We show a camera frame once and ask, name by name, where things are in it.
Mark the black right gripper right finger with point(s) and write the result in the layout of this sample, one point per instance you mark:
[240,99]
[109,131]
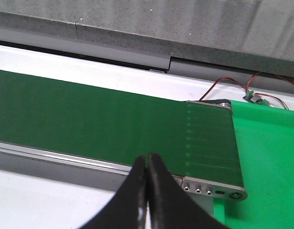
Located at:
[170,206]

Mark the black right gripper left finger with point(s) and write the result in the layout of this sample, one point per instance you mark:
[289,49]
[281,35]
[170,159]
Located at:
[128,207]

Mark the green conveyor belt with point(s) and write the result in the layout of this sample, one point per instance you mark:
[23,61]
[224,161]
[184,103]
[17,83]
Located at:
[194,140]

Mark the bright green plastic tray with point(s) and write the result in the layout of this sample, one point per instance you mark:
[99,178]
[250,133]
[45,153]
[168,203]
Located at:
[265,139]

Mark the small green circuit board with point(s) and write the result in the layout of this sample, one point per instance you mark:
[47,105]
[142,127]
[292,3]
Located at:
[254,98]

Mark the grey stone counter slab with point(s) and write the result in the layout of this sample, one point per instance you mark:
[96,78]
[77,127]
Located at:
[255,35]

